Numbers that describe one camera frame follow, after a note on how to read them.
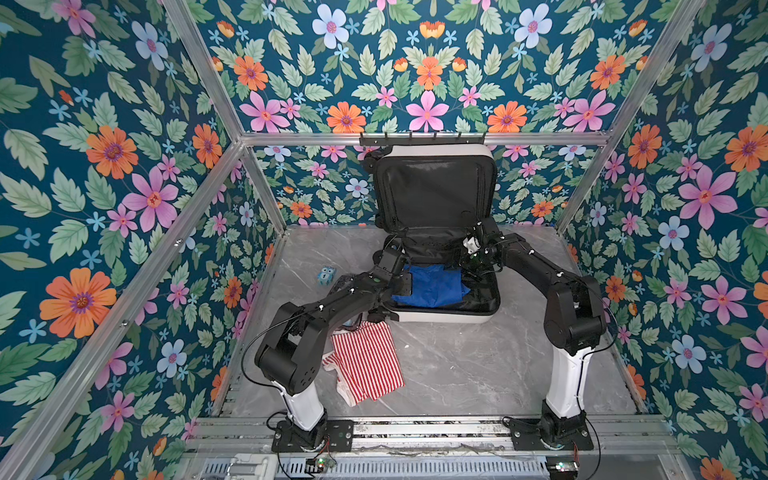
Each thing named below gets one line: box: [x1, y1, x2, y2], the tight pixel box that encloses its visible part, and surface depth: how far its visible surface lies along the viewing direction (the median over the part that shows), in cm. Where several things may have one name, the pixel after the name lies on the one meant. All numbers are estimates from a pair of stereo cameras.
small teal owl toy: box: [318, 266, 335, 285], surface depth 106 cm
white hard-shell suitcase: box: [373, 144, 501, 323], surface depth 94 cm
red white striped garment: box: [322, 321, 406, 406], surface depth 86 cm
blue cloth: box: [392, 264, 471, 308], surface depth 95 cm
